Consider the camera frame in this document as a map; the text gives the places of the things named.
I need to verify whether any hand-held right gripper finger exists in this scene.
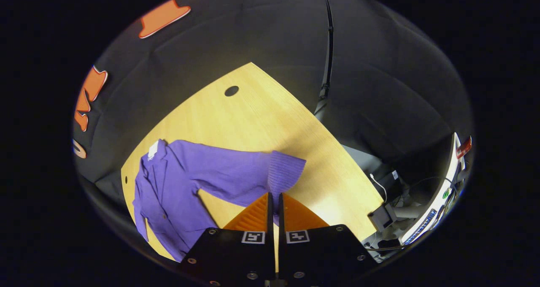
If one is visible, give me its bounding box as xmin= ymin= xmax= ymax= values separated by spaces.
xmin=277 ymin=193 xmax=380 ymax=287
xmin=179 ymin=192 xmax=277 ymax=287

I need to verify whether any purple knit cardigan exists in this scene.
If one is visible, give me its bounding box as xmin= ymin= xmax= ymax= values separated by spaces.
xmin=132 ymin=139 xmax=306 ymax=262

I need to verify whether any black curved pole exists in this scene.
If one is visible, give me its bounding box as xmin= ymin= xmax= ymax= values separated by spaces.
xmin=313 ymin=0 xmax=335 ymax=119

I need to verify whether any small red object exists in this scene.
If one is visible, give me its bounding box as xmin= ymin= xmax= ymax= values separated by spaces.
xmin=456 ymin=136 xmax=473 ymax=160

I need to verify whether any thin white cable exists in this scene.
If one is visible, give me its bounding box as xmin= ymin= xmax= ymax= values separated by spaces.
xmin=370 ymin=174 xmax=388 ymax=203

